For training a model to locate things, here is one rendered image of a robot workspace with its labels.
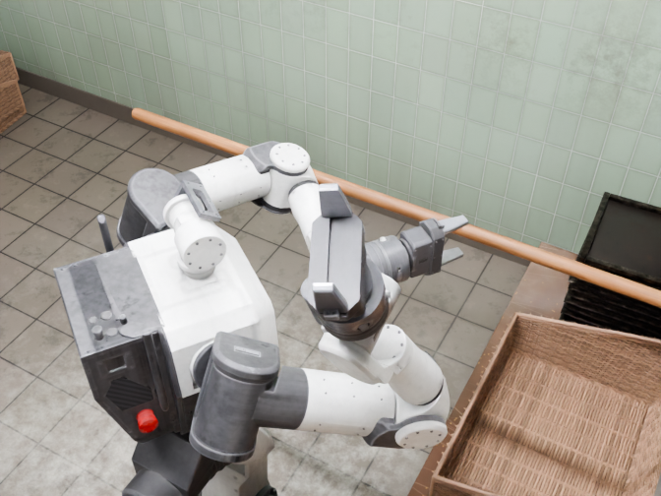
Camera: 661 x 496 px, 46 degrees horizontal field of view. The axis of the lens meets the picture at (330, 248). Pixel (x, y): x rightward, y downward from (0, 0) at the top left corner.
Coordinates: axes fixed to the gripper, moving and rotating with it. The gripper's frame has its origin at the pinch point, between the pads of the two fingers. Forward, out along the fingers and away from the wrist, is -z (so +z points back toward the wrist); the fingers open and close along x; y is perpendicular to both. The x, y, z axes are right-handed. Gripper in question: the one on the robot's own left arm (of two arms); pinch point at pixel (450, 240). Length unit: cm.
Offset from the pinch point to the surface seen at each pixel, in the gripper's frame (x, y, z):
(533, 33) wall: 25, -96, -94
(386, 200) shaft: 5.8, -21.6, 1.8
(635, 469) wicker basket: 65, 30, -41
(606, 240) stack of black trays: 36, -15, -60
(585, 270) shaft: 5.7, 13.2, -22.9
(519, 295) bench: 68, -30, -51
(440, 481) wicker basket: 53, 18, 7
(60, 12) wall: 72, -277, 36
